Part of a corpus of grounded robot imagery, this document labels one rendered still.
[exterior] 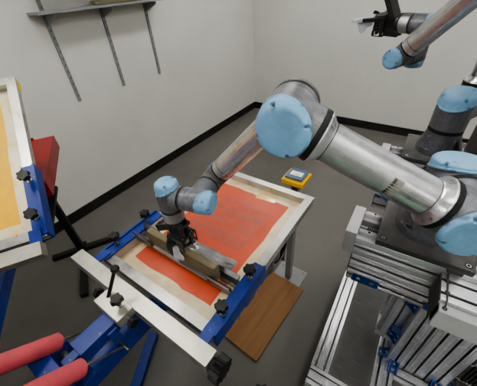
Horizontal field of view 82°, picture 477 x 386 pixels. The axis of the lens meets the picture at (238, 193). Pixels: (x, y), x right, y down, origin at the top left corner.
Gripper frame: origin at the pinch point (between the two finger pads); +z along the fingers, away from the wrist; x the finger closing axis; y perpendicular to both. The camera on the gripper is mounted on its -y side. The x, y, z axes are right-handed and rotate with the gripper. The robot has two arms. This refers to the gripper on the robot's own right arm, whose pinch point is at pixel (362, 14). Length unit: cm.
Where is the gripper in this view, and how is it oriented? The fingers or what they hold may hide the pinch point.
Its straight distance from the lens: 162.1
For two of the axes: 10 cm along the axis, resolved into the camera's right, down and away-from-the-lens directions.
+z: -5.3, -4.9, 6.9
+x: 8.3, -4.7, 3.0
